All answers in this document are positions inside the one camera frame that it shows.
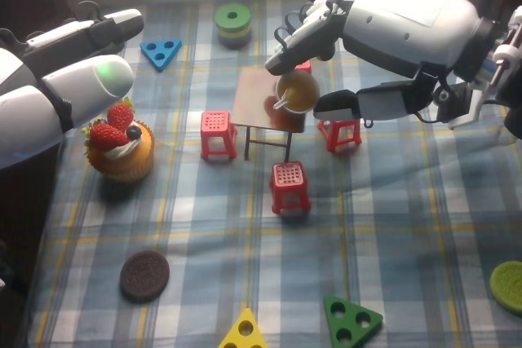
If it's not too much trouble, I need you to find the blue plaid tablecloth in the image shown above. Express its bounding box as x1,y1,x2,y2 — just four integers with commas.
24,0,522,348

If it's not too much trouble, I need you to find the stacked coloured rings toy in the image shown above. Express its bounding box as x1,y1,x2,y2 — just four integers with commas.
215,2,253,50

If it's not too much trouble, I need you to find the white cup with spoon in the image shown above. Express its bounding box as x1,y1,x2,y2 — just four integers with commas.
274,69,321,116

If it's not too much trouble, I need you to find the strawberry toy cupcake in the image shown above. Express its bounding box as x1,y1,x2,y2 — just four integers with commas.
80,97,156,184

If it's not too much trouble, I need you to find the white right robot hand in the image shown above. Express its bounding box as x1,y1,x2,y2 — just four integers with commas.
263,0,485,121

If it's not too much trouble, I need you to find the green sandwich cookie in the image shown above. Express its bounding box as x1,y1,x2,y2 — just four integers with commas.
489,260,522,317

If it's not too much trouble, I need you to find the green triangle block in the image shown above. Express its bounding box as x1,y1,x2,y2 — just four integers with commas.
323,294,384,347

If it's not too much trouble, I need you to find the brown toy table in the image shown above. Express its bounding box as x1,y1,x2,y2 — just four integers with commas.
232,67,307,161

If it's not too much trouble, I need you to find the blue triangle block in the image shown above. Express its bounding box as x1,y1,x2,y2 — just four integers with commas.
139,37,184,73

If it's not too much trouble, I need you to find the brown sandwich cookie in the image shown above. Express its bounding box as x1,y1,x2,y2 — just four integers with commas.
119,250,170,304

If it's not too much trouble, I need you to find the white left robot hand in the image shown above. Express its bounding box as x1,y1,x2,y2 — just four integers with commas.
0,1,146,80

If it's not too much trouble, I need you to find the yellow triangle block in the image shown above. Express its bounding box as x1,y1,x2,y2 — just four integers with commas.
218,307,268,348

